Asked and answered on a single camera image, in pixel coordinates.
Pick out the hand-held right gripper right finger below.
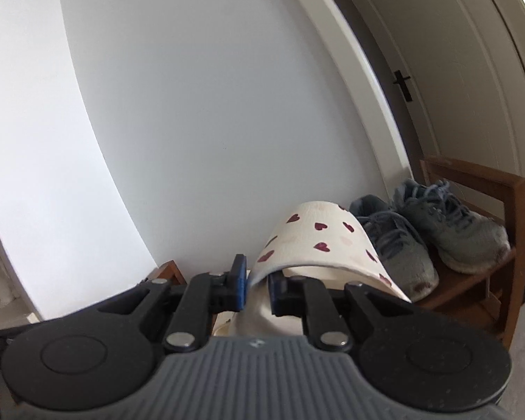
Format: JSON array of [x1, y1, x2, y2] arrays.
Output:
[[269, 272, 413, 353]]

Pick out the white panel door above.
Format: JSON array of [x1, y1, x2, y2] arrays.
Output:
[[328, 0, 525, 211]]

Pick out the cream slipper with red hearts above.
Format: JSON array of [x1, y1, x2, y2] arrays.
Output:
[[214, 201, 414, 337]]

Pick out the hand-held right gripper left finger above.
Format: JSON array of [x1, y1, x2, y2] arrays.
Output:
[[100, 254, 250, 353]]

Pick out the grey lace-up sneaker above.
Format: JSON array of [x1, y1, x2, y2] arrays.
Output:
[[394, 178, 511, 274], [349, 195, 439, 302]]

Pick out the black door handle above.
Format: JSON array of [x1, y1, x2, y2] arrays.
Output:
[[393, 70, 413, 102]]

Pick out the brown wooden shoe rack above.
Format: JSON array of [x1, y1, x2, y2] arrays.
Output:
[[157, 156, 525, 351]]

